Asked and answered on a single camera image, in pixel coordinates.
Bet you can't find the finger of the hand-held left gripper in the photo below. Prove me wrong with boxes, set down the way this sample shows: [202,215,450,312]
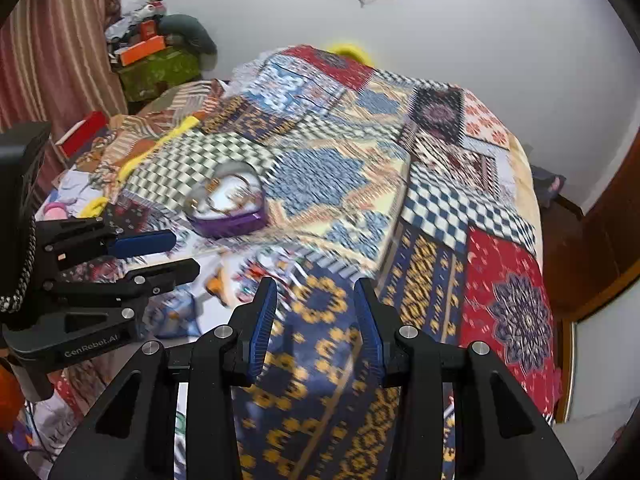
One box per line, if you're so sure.
[43,258,201,306]
[35,217,176,281]

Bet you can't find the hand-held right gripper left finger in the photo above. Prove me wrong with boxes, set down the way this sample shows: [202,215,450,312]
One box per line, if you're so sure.
[47,276,279,480]

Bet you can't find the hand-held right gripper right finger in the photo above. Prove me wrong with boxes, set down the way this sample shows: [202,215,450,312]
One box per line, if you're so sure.
[353,277,578,480]

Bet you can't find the purple heart-shaped jewelry box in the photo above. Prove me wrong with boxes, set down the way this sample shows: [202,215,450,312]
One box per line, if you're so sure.
[184,161,267,239]

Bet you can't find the brown beaded bracelet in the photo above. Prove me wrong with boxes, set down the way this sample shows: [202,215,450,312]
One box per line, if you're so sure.
[206,174,257,212]

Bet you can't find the pink white cloth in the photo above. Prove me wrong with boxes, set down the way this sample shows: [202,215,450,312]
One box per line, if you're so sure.
[42,169,109,222]

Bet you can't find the red box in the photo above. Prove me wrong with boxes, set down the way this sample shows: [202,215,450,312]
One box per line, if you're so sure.
[54,110,109,159]

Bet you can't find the yellow cloth strip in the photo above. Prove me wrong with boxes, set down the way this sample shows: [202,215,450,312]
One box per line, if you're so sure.
[84,115,202,217]

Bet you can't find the patchwork printed blanket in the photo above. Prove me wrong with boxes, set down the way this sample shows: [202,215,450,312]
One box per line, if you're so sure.
[100,44,565,480]

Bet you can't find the striped brown bed sheet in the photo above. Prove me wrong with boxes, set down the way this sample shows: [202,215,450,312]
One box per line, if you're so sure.
[64,79,227,201]

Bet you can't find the striped red curtain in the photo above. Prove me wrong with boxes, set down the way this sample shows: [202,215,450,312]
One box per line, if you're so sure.
[0,0,134,135]

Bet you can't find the flat orange box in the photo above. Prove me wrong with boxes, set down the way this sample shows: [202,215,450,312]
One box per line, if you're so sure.
[119,35,169,67]

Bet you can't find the orange cloth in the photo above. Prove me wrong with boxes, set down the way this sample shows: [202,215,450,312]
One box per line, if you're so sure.
[0,364,27,432]

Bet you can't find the white plastic bags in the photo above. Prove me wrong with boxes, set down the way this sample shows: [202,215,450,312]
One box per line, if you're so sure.
[104,0,167,44]

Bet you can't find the dark bag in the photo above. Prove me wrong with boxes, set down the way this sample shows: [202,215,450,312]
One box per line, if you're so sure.
[529,164,569,207]

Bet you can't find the white sliding door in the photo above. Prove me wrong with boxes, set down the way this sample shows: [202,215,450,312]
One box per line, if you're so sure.
[569,302,640,427]

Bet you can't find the yellow plastic object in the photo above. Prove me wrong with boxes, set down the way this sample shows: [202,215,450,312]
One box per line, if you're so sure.
[327,41,374,67]

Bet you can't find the braided black white cable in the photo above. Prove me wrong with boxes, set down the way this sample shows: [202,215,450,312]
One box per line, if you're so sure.
[0,227,40,314]

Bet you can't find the wooden wardrobe frame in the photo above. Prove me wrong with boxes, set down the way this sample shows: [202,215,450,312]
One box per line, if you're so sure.
[539,172,640,322]

